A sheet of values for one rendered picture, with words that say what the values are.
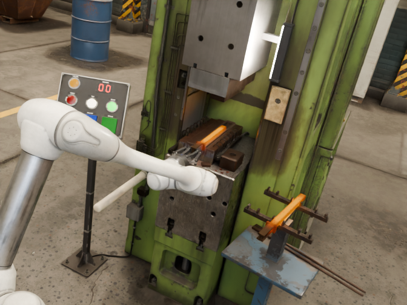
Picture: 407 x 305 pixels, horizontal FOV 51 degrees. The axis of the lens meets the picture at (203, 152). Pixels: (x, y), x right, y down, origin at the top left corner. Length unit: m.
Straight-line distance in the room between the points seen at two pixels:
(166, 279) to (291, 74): 1.36
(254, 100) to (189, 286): 1.12
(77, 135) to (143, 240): 1.62
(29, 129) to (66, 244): 1.67
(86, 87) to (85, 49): 4.50
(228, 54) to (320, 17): 0.42
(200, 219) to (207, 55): 0.83
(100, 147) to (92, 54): 5.45
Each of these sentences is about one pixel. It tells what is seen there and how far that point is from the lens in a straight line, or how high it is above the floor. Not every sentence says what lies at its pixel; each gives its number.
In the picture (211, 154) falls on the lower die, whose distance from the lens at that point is 2.13.
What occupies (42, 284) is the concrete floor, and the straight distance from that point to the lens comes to 2.74.
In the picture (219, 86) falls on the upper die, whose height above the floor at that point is 1.32.
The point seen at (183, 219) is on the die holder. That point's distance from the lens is 2.30.
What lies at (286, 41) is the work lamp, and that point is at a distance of 1.99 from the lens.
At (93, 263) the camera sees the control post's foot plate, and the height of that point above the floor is 0.03.
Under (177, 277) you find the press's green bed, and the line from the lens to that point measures 2.59.
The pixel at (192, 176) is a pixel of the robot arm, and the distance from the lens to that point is 1.66.
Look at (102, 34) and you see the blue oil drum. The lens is 6.71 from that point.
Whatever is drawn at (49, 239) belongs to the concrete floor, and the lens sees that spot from 3.04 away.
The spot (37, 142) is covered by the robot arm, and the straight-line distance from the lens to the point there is 1.40.
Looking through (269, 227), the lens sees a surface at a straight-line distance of 1.78.
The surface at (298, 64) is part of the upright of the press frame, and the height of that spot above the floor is 1.48.
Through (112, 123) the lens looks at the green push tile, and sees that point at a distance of 2.19.
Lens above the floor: 1.90
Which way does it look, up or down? 26 degrees down
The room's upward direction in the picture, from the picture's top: 11 degrees clockwise
